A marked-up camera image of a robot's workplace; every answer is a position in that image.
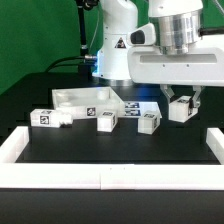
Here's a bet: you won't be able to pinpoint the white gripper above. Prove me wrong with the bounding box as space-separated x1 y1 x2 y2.
128 47 224 108

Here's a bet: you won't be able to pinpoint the white square tabletop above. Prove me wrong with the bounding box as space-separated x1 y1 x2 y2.
52 87 125 119

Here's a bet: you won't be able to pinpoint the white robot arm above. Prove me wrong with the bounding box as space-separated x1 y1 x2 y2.
93 0 224 107

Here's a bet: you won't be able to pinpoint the white sheet with tags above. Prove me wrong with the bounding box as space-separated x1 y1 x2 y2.
124 101 161 118

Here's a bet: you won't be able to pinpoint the white U-shaped fence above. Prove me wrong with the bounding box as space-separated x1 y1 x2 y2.
0 126 224 190

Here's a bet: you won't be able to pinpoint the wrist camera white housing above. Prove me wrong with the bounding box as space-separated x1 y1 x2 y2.
127 23 156 46

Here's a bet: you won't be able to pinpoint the black camera pole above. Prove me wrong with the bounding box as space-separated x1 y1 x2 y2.
74 0 99 77

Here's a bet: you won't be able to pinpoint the black cables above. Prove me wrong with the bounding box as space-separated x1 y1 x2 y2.
44 54 99 73

